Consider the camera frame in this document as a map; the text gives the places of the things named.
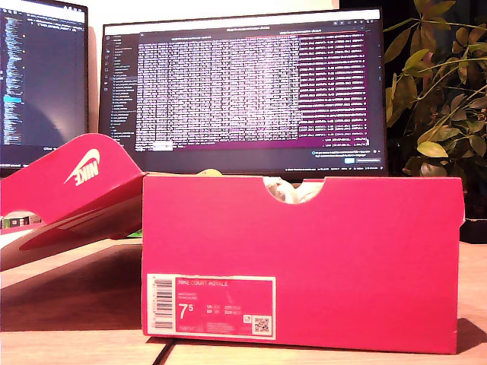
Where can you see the red Nike shoebox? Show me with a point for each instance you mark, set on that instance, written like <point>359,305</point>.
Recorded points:
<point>342,258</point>

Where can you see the green printed small box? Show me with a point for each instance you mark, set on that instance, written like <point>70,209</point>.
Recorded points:
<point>17,221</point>

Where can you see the white tissue paper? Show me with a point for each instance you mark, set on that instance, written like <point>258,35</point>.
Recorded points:
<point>283,192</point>

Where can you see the wide computer monitor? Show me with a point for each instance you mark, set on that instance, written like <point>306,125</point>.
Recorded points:
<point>243,95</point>

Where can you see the green plastic packet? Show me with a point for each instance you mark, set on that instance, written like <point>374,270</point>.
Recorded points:
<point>135,235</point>

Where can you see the green leafy houseplant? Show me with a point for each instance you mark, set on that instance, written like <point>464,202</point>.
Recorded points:
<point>445,114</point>

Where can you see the computer monitor with code editor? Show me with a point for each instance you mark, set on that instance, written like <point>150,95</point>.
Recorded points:
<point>45,76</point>

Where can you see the black plant pot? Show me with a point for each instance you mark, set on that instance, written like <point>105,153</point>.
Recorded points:
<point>475,230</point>

